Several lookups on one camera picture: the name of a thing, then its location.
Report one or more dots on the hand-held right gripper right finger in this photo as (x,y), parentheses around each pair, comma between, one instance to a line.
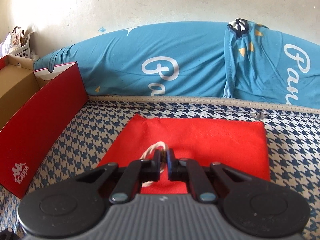
(170,163)

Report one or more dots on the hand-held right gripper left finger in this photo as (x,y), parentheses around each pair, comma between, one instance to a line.
(157,163)

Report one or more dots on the white elastic band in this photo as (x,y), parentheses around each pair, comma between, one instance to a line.
(152,148)

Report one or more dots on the red shopping bag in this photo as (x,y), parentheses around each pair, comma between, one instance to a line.
(212,142)

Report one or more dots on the blue white houndstooth mattress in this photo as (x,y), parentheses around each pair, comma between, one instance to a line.
(87,135)

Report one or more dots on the metal zipper pull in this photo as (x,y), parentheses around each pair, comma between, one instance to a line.
(258,115)

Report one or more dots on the blue printed quilt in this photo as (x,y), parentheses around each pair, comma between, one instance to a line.
(125,55)

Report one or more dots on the red shoe box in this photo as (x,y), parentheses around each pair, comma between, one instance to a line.
(37,130)

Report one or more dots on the white plastic basket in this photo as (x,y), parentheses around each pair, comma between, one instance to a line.
(23,52)

